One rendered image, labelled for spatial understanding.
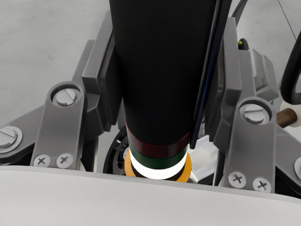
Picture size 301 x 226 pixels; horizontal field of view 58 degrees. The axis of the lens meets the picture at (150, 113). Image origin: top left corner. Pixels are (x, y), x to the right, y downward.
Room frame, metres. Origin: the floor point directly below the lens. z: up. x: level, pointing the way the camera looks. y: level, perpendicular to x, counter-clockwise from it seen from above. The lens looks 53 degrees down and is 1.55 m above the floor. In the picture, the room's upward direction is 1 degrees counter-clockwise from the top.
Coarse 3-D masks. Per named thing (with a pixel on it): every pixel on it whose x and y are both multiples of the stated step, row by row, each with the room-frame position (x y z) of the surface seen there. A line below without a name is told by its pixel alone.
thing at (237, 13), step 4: (240, 0) 0.35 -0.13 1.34; (244, 0) 0.31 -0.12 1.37; (240, 4) 0.31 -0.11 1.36; (244, 4) 0.35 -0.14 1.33; (236, 8) 0.31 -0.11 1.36; (240, 8) 0.31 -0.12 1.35; (236, 12) 0.30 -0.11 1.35; (240, 12) 0.35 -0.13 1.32; (232, 16) 0.30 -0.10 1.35; (236, 16) 0.32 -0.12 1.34; (240, 16) 0.40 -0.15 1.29; (236, 20) 0.36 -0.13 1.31; (236, 24) 0.39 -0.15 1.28
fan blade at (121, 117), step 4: (120, 104) 0.42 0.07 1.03; (120, 108) 0.42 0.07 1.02; (120, 112) 0.41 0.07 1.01; (124, 112) 0.39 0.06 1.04; (120, 116) 0.41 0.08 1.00; (124, 116) 0.38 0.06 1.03; (120, 120) 0.40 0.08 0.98; (124, 120) 0.38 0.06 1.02; (120, 124) 0.40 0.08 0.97; (124, 124) 0.38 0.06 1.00; (120, 128) 0.40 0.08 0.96
